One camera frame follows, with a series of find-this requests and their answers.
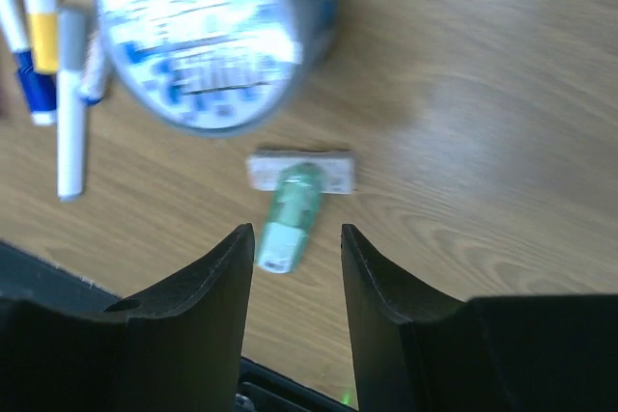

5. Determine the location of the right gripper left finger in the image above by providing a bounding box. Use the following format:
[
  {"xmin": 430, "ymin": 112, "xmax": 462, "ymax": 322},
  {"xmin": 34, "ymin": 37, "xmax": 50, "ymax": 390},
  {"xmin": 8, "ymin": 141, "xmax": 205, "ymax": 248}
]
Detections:
[{"xmin": 1, "ymin": 224, "xmax": 254, "ymax": 411}]

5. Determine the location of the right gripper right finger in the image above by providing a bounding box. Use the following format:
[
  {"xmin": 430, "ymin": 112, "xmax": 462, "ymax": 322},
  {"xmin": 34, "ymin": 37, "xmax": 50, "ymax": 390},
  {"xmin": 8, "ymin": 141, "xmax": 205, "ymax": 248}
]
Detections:
[{"xmin": 341, "ymin": 224, "xmax": 617, "ymax": 411}]

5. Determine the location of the white grey eraser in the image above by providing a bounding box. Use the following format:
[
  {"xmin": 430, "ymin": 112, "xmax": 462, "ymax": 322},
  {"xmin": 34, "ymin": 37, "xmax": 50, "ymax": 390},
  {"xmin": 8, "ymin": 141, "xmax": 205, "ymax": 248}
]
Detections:
[{"xmin": 246, "ymin": 149, "xmax": 356, "ymax": 195}]

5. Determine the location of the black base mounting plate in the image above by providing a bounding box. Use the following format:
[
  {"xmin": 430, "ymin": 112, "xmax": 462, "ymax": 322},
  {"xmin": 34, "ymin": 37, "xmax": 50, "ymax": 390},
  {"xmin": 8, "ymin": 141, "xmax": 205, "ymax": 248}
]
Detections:
[{"xmin": 1, "ymin": 242, "xmax": 351, "ymax": 411}]

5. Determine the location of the blue patterned pen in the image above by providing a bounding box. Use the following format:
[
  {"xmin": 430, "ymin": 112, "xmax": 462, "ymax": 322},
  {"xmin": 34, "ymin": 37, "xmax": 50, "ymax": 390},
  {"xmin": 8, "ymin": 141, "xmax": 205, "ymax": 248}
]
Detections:
[{"xmin": 78, "ymin": 30, "xmax": 110, "ymax": 106}]

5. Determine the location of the blue capped white marker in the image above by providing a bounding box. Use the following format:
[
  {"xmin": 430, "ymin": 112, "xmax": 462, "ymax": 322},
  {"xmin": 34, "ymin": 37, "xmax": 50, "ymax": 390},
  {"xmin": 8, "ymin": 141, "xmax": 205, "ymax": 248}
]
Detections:
[{"xmin": 1, "ymin": 0, "xmax": 57, "ymax": 126}]

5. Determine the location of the round blue patterned tin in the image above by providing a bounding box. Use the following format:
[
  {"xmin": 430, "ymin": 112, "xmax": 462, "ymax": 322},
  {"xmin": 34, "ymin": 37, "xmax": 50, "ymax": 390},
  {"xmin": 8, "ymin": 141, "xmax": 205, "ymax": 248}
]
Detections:
[{"xmin": 96, "ymin": 0, "xmax": 339, "ymax": 137}]

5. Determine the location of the grey capped white marker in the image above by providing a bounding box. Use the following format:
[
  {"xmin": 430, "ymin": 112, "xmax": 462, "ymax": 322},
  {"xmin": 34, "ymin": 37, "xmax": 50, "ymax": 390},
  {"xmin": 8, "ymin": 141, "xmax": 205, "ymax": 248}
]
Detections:
[{"xmin": 56, "ymin": 7, "xmax": 89, "ymax": 202}]

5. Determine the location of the yellow banded white marker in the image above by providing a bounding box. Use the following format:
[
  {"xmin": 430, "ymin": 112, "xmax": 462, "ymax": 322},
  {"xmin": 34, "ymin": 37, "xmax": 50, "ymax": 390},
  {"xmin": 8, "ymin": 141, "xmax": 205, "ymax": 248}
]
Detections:
[{"xmin": 24, "ymin": 0, "xmax": 59, "ymax": 75}]

